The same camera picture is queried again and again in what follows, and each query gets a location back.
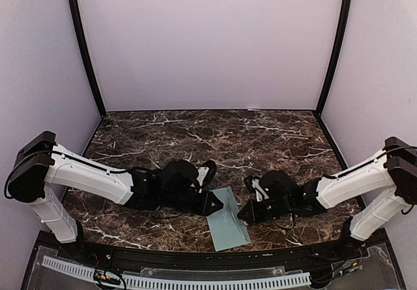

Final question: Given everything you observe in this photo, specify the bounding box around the black corner frame post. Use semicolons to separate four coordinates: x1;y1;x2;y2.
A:
315;0;351;119
68;0;107;118

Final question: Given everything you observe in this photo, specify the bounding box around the white slotted cable duct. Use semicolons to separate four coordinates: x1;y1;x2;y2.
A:
42;255;311;289

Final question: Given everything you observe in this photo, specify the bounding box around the black right corner frame post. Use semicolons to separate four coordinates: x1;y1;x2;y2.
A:
315;0;351;119

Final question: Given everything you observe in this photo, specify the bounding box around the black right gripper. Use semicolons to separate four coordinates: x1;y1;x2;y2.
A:
237;198;293;224

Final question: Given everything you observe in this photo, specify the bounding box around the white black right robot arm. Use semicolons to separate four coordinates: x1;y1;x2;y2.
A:
237;137;416;260

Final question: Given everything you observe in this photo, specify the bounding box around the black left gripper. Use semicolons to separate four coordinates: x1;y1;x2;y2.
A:
161;190;223;218

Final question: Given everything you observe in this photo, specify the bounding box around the black left corner frame post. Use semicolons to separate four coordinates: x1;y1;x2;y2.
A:
68;0;107;118

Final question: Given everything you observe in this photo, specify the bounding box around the black front table rail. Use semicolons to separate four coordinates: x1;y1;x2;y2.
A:
59;241;361;272

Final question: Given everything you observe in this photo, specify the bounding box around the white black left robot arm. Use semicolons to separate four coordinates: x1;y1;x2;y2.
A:
4;131;223;261

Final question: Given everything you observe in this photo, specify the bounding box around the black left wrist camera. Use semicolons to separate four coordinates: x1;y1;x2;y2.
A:
195;160;217;190

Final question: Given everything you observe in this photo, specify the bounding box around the light blue paper envelope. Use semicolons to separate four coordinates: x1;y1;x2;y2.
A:
207;186;252;252

